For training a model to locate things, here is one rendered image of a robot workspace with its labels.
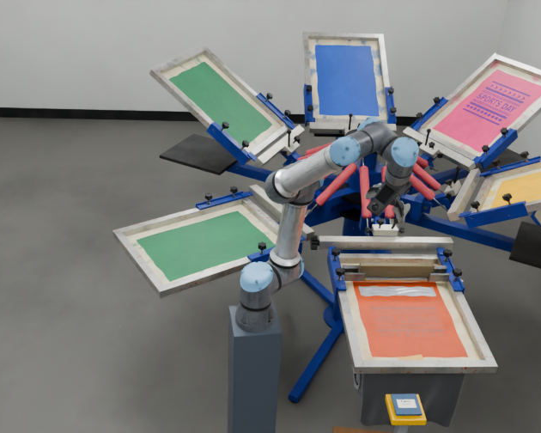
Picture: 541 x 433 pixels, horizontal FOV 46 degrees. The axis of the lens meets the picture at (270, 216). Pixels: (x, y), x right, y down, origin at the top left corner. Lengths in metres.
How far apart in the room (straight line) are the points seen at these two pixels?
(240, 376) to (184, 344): 1.63
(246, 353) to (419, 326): 0.85
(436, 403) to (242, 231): 1.29
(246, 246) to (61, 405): 1.40
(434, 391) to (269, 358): 0.82
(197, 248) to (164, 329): 1.09
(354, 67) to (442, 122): 0.76
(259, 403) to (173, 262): 0.90
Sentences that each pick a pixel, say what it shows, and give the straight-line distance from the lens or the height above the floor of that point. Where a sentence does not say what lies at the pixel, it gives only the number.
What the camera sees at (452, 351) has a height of 0.96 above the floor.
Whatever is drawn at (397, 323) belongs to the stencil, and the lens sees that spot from 2.91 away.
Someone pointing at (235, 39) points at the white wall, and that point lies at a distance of 6.82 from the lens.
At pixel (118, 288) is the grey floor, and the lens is 4.62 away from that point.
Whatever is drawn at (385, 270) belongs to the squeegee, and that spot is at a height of 1.03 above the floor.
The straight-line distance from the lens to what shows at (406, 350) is 2.79.
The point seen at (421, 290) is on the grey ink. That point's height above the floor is 0.96.
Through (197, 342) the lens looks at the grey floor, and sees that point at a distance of 4.14.
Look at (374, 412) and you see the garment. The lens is 3.00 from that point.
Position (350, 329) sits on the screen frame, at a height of 0.99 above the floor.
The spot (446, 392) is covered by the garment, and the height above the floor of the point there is 0.74.
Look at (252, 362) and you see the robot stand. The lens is 2.49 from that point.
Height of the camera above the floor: 2.81
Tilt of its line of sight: 32 degrees down
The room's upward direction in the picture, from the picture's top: 3 degrees clockwise
